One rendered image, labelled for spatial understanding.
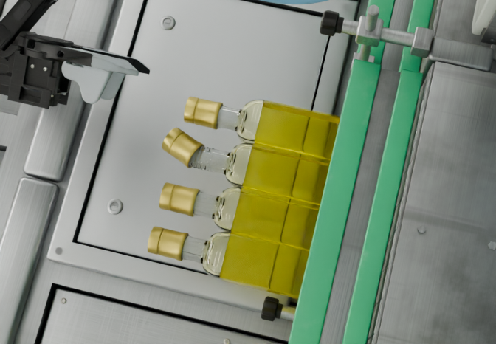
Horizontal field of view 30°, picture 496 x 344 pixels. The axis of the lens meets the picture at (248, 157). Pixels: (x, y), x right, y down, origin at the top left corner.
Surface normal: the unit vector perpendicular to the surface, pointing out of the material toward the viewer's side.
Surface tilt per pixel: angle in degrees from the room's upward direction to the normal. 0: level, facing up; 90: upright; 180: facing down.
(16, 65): 90
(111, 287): 90
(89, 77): 80
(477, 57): 90
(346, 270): 90
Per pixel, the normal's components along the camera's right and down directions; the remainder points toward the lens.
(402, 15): -0.05, -0.25
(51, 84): -0.13, 0.12
